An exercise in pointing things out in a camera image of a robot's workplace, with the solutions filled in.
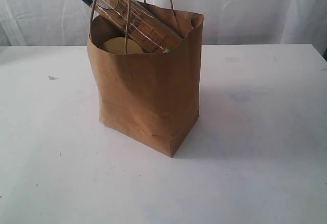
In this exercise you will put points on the brown paper bag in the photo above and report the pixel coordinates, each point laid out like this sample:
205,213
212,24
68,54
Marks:
150,97

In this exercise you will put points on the glass jar gold lid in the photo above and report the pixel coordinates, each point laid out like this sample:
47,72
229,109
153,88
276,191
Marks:
117,46

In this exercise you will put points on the spaghetti packet dark blue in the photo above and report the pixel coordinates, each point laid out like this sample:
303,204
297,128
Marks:
138,24

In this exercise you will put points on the small white paper scrap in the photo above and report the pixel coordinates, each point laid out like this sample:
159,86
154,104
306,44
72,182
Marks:
52,78

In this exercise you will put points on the white curtain backdrop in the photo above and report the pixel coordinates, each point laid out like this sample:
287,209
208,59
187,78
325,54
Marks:
65,22

